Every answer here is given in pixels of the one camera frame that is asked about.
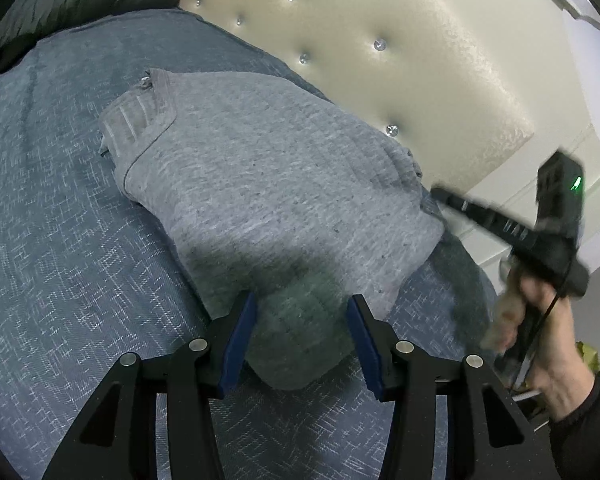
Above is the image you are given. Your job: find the dark grey duvet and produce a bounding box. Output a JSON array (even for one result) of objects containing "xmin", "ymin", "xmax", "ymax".
[{"xmin": 0, "ymin": 0, "xmax": 186, "ymax": 96}]

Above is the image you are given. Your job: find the grey sweater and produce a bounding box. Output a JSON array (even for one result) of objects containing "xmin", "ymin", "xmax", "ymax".
[{"xmin": 97, "ymin": 67, "xmax": 446, "ymax": 391}]

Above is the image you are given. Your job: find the cream tufted headboard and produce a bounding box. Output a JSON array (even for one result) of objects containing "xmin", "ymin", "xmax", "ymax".
[{"xmin": 177, "ymin": 0, "xmax": 600, "ymax": 266}]

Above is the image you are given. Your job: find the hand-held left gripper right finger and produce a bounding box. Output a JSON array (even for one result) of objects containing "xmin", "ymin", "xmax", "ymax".
[{"xmin": 346, "ymin": 294, "xmax": 563, "ymax": 480}]

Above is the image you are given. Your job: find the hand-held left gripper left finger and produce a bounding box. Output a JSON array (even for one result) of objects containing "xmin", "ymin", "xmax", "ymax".
[{"xmin": 40, "ymin": 290, "xmax": 258, "ymax": 480}]

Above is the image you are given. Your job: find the bed with blue sheet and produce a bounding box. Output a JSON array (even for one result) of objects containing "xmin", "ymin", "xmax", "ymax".
[{"xmin": 0, "ymin": 7, "xmax": 501, "ymax": 480}]

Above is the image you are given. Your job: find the person's right forearm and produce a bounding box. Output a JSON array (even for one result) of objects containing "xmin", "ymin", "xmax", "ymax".
[{"xmin": 547, "ymin": 370, "xmax": 600, "ymax": 480}]

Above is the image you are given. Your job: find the person's right hand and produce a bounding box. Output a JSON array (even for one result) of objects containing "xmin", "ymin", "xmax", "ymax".
[{"xmin": 482, "ymin": 255, "xmax": 598, "ymax": 423}]

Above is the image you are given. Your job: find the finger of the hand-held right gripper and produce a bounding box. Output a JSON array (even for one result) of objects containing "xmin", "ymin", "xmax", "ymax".
[{"xmin": 430, "ymin": 186, "xmax": 517, "ymax": 244}]

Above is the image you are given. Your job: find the black cable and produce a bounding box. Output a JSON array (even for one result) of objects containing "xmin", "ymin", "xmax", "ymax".
[{"xmin": 517, "ymin": 290, "xmax": 562, "ymax": 391}]

